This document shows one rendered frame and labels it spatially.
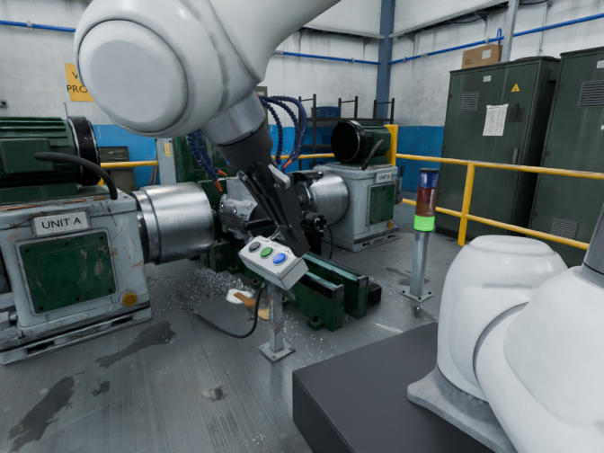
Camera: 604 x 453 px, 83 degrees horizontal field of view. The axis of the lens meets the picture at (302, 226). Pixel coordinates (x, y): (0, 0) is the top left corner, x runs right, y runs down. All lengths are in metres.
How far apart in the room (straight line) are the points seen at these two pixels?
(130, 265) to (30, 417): 0.38
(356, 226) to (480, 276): 1.05
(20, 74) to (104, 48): 6.11
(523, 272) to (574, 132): 3.43
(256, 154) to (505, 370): 0.38
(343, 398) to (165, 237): 0.68
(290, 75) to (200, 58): 6.82
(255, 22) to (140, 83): 0.10
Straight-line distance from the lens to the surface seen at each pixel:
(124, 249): 1.03
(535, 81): 4.11
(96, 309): 1.07
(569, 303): 0.37
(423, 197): 1.09
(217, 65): 0.27
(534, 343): 0.39
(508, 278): 0.50
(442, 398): 0.63
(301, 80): 7.17
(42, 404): 0.94
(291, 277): 0.73
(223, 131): 0.46
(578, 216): 3.91
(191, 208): 1.09
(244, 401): 0.80
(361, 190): 1.50
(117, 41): 0.26
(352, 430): 0.58
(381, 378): 0.68
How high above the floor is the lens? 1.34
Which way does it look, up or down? 16 degrees down
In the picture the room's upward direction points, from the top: straight up
